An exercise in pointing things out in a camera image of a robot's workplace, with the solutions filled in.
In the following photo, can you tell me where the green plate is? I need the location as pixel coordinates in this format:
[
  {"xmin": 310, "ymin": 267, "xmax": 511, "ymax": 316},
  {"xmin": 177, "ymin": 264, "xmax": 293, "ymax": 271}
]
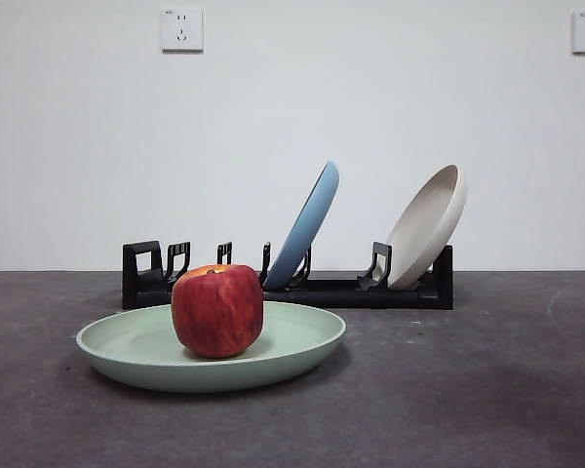
[{"xmin": 75, "ymin": 300, "xmax": 348, "ymax": 394}]

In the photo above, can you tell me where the red apple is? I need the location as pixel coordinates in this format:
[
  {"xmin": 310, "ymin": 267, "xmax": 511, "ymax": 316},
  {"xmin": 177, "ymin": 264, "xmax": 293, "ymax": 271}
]
[{"xmin": 170, "ymin": 263, "xmax": 265, "ymax": 360}]

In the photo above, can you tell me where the blue plate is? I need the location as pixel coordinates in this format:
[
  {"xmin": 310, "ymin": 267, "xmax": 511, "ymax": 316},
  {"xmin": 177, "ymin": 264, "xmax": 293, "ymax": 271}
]
[{"xmin": 261, "ymin": 160, "xmax": 341, "ymax": 290}]

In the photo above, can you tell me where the black plate rack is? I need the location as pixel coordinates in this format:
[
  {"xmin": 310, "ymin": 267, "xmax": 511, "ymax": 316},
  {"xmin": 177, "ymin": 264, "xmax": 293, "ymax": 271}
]
[{"xmin": 121, "ymin": 240, "xmax": 454, "ymax": 311}]

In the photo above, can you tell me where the beige plate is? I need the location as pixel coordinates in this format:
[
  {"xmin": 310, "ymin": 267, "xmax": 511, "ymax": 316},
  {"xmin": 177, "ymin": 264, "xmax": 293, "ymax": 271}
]
[{"xmin": 386, "ymin": 163, "xmax": 469, "ymax": 290}]

